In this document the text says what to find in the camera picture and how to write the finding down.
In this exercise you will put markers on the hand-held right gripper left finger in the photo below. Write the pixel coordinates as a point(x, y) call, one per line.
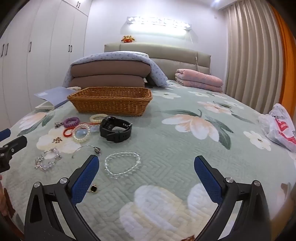
point(84, 179)

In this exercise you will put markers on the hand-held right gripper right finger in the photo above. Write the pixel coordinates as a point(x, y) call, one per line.
point(208, 179)

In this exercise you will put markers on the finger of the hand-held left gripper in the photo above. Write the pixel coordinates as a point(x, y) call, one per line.
point(4, 134)
point(16, 143)

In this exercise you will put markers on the silver metal charm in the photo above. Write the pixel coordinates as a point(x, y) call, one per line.
point(58, 125)

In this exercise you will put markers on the black round hair accessory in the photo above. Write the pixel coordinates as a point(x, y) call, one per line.
point(115, 137)

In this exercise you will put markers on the brown wicker basket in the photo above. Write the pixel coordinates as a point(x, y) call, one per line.
point(108, 104)

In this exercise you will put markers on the thin silver bangle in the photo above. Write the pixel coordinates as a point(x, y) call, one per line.
point(97, 150)

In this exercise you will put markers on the green floral bedspread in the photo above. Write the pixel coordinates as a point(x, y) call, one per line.
point(166, 157)

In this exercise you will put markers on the lavender blue book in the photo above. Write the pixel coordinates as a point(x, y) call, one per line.
point(53, 95)

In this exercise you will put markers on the cream fluffy plush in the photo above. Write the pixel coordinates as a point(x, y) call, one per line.
point(75, 88)

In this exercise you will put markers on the white and red plastic bag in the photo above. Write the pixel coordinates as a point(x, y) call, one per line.
point(279, 129)

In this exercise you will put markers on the white wardrobe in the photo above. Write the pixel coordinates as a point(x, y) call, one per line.
point(46, 46)

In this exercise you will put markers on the folded pink blanket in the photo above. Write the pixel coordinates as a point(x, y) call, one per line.
point(198, 80)

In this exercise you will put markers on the folded brown and blue quilt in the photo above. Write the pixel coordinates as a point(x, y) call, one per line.
point(108, 70)

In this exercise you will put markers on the beige padded headboard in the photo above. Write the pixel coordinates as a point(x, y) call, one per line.
point(180, 60)

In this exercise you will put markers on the beige curtain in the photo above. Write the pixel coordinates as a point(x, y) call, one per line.
point(249, 58)

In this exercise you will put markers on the orange curtain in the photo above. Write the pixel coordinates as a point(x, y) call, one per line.
point(290, 69)

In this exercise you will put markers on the orange plush toy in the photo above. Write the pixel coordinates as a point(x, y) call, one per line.
point(128, 39)

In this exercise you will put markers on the white wall lamp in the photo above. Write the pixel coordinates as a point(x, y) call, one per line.
point(159, 25)

